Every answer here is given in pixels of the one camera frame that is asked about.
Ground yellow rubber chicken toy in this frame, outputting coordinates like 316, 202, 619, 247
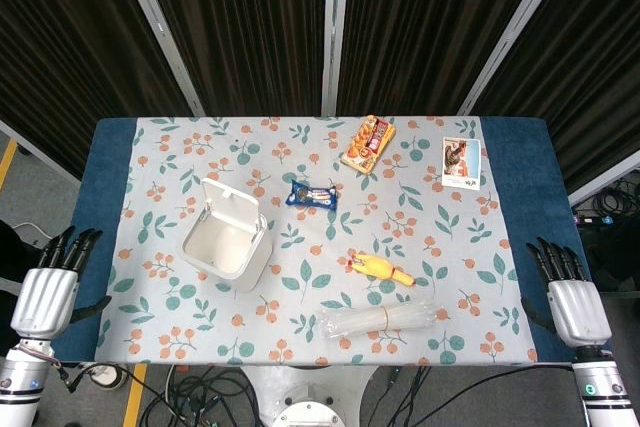
347, 248, 417, 288

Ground floral patterned tablecloth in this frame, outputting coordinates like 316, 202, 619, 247
93, 115, 539, 366

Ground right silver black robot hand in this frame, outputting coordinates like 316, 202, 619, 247
520, 236, 613, 348

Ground blue cookie snack packet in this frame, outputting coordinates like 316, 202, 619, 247
285, 179, 339, 213

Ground white open-lid container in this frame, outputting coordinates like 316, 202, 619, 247
179, 177, 275, 294

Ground black pleated curtain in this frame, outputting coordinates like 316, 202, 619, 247
0, 0, 640, 193

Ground silver metal frame post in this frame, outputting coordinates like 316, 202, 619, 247
320, 0, 351, 117
568, 149, 640, 207
0, 119, 82, 188
457, 0, 579, 117
110, 0, 206, 118

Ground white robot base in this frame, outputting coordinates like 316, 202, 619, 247
238, 364, 382, 427

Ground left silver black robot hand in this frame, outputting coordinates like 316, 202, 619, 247
10, 225, 113, 341

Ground black floor cables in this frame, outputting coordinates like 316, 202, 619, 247
54, 362, 581, 427

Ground orange snack box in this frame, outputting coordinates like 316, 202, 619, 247
340, 114, 397, 176

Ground blue table cover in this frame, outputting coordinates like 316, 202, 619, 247
51, 115, 614, 364

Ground photo postcard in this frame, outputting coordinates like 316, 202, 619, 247
441, 136, 482, 192

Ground bundle of clear plastic tubes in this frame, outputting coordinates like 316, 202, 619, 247
315, 295, 444, 342

